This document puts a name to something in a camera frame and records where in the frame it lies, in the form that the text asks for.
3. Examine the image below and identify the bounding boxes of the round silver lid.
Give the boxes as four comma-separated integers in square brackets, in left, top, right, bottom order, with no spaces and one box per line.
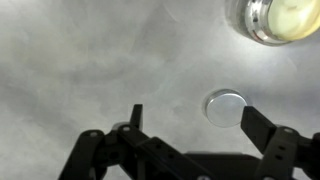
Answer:
[202,88,248,128]

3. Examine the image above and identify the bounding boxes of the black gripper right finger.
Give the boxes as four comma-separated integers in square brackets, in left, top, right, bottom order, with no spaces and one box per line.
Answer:
[240,105,320,180]

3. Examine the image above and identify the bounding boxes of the silver candle tin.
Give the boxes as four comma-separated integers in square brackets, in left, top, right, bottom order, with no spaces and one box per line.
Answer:
[225,0,320,47]

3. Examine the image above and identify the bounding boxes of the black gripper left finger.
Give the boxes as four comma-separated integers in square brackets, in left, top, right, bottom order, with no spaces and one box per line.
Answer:
[58,103,214,180]

